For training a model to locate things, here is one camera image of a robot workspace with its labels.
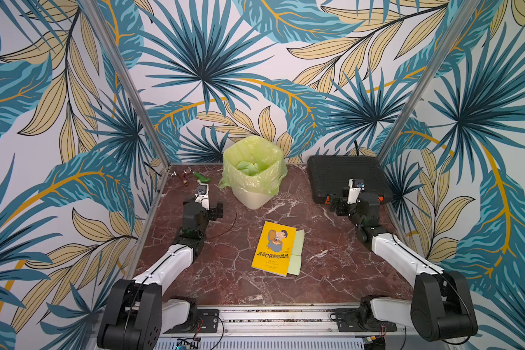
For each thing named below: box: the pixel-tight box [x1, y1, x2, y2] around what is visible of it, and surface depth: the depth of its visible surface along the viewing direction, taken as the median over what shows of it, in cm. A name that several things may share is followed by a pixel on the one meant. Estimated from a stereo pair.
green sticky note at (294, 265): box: [287, 255, 302, 276], surface depth 86 cm
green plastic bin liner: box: [218, 135, 289, 196], surface depth 91 cm
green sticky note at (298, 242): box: [291, 228, 305, 256], surface depth 92 cm
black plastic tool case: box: [306, 155, 394, 205], surface depth 109 cm
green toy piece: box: [193, 171, 212, 183], surface depth 113 cm
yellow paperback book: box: [250, 220, 297, 278], surface depth 90 cm
